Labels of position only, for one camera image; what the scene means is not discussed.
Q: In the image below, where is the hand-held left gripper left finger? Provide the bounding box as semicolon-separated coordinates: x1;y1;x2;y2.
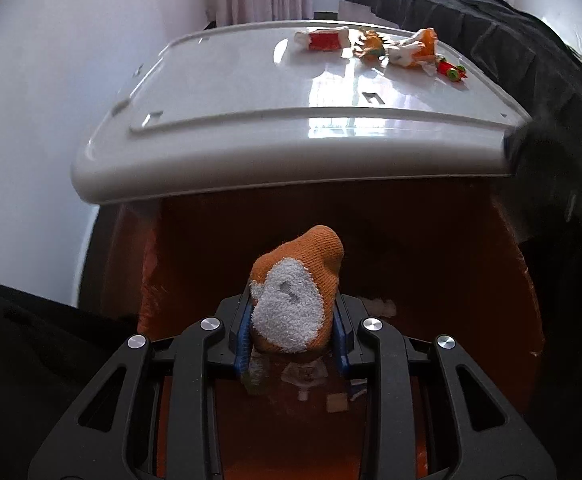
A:
30;292;254;480

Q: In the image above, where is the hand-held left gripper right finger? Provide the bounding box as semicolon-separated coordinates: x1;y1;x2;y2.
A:
333;294;557;480

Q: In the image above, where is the orange white sock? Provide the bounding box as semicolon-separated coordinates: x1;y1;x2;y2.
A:
248;225;346;356

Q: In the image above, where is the orange storage bin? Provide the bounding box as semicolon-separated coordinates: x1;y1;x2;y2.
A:
138;180;544;480

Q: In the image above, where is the crumpled white wrapper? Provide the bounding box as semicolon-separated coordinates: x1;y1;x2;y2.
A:
281;360;329;401

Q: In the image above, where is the red and green small toy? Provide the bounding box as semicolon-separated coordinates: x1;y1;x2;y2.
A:
435;57;469;82

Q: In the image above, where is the person's black trouser leg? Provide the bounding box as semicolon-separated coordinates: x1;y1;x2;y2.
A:
518;230;582;480
0;277;142;480

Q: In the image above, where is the dark quilted blanket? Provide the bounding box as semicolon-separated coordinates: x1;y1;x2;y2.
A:
331;0;582;161

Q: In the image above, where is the orange and white plush toy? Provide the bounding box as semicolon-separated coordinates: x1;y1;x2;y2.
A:
387;27;439;68

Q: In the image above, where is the white plastic lid table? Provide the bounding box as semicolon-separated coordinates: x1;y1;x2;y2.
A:
71;20;534;206

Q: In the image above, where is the orange green crumpled wrapper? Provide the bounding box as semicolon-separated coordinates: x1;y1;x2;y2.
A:
352;29;388;63

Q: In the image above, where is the white cabinet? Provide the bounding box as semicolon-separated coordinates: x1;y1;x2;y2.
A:
338;0;397;26

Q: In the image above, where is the red white wrapper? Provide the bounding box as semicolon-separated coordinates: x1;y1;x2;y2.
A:
293;26;353;55

